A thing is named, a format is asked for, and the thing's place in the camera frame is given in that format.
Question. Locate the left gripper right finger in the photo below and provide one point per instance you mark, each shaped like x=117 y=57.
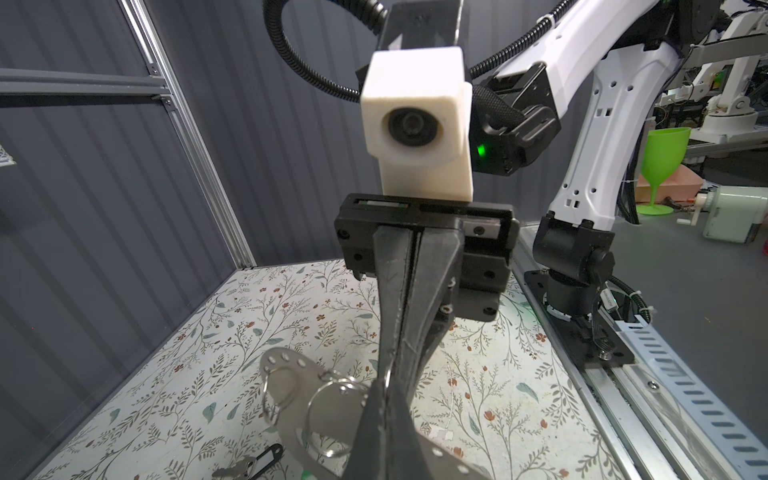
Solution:
x=408 y=454

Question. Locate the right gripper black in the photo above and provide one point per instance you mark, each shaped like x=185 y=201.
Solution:
x=425 y=253

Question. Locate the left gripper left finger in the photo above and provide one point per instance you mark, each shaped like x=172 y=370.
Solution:
x=368 y=458

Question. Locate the silver split key rings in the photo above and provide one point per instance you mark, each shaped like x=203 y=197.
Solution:
x=318 y=402

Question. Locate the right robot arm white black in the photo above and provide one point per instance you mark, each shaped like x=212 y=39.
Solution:
x=630 y=49

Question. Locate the key with black tag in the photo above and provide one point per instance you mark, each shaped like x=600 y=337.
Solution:
x=252 y=467

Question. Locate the floral table mat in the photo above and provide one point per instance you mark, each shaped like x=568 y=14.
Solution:
x=286 y=355

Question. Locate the green plastic goblet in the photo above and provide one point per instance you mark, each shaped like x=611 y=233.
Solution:
x=664 y=153

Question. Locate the pale green device box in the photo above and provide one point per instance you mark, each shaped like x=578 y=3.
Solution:
x=734 y=213

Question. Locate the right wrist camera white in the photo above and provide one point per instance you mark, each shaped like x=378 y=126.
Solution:
x=416 y=111

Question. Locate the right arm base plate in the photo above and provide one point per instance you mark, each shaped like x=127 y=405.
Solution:
x=590 y=341

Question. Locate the aluminium mounting rail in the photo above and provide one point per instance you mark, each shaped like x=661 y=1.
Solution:
x=617 y=400

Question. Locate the white slotted cable duct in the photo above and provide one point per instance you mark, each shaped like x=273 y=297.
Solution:
x=716 y=438

